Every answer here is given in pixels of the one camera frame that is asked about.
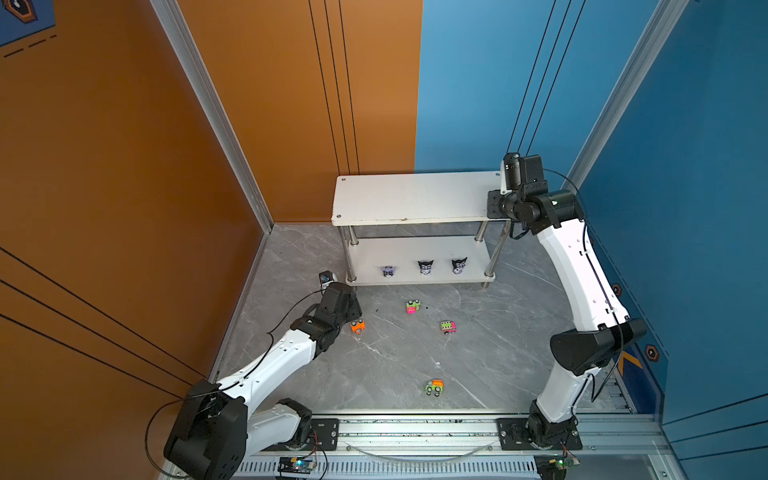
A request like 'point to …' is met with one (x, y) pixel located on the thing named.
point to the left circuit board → (296, 465)
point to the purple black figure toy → (425, 267)
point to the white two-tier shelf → (419, 228)
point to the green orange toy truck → (435, 386)
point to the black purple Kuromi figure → (458, 265)
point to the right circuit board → (554, 466)
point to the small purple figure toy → (388, 271)
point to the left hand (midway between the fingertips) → (351, 298)
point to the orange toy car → (358, 326)
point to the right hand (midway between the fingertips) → (495, 200)
